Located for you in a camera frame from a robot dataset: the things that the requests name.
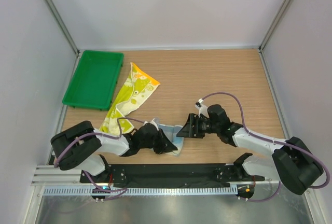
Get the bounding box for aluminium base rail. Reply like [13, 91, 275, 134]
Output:
[31, 161, 316, 186]

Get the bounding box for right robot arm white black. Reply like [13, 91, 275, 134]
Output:
[177, 104, 324, 195]

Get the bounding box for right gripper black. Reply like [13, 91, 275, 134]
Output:
[177, 113, 220, 138]

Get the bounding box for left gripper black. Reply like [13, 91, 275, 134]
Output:
[139, 127, 177, 154]

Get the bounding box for aluminium frame post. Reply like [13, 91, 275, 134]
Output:
[258, 0, 308, 52]
[31, 0, 80, 55]

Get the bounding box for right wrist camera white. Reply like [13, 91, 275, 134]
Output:
[195, 99, 208, 117]

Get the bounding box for left aluminium frame post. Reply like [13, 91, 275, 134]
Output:
[31, 0, 80, 55]

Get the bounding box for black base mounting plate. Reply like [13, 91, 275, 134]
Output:
[93, 163, 265, 189]

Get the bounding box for yellow green patterned towel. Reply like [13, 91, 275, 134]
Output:
[100, 63, 160, 135]

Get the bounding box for right aluminium frame post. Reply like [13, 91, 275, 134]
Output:
[258, 0, 308, 52]

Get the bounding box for blue polka dot towel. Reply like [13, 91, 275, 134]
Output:
[158, 119, 184, 156]

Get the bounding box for green plastic tray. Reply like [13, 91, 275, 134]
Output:
[62, 50, 124, 110]

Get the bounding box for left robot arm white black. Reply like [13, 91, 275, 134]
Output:
[51, 120, 184, 183]

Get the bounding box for white slotted cable duct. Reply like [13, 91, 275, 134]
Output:
[43, 185, 238, 197]

